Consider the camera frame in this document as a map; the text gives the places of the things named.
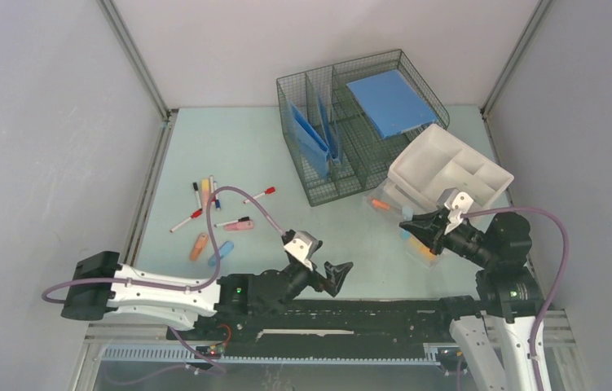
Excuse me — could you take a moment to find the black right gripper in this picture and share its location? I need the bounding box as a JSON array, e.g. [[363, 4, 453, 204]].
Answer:
[[402, 206, 495, 266]]

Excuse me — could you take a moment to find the white plastic drawer organizer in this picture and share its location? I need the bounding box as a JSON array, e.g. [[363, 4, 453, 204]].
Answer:
[[365, 125, 514, 229]]

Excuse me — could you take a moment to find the pink highlighter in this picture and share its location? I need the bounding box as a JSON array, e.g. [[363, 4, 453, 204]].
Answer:
[[222, 220, 254, 231]]

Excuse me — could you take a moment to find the blue folder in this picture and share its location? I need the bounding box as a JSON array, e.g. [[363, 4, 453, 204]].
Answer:
[[317, 96, 341, 165], [346, 69, 438, 138], [287, 100, 330, 179]]

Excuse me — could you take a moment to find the orange highlighter with yellow cap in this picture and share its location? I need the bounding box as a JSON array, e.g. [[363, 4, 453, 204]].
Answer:
[[200, 178, 211, 210]]

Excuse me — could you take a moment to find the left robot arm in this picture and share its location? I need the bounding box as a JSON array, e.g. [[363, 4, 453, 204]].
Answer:
[[61, 251, 354, 340]]

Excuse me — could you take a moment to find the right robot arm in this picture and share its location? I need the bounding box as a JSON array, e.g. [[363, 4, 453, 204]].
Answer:
[[399, 207, 552, 390]]

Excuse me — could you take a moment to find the black marker near pink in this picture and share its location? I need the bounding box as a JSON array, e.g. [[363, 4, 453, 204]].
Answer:
[[214, 216, 250, 228]]

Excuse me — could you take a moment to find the red cap marker right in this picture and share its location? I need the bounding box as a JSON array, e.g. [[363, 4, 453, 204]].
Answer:
[[243, 187, 275, 204]]

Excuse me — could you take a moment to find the red cap marker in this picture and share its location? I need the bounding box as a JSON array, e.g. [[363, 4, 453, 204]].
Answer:
[[243, 187, 275, 204], [170, 209, 203, 233]]

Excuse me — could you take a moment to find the light blue highlighter lower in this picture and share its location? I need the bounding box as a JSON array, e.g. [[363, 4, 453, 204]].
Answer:
[[207, 241, 235, 266]]

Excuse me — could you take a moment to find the orange highlighter lower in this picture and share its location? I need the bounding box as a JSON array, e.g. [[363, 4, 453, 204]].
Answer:
[[189, 232, 209, 261]]

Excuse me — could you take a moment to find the red cap marker lower left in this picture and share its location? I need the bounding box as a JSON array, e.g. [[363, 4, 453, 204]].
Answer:
[[170, 209, 203, 233]]

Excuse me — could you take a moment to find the black cap whiteboard marker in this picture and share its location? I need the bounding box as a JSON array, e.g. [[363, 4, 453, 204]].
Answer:
[[192, 182, 203, 210]]

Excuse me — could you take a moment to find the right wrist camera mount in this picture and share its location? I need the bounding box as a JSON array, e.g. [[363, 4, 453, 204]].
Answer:
[[438, 188, 474, 235]]

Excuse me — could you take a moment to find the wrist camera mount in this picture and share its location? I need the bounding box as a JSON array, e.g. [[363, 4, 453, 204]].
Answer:
[[438, 188, 474, 235], [282, 230, 323, 271]]

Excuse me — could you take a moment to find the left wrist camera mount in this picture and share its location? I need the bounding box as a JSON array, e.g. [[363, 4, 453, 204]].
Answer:
[[282, 230, 323, 271]]

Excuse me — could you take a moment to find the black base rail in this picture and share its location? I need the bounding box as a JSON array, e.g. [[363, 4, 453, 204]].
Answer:
[[165, 293, 501, 360]]

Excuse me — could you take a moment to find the green wire mesh organizer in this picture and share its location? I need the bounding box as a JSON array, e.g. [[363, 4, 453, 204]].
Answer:
[[276, 49, 450, 206]]

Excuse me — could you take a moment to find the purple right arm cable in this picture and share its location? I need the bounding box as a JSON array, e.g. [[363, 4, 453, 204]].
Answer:
[[462, 205, 570, 391]]

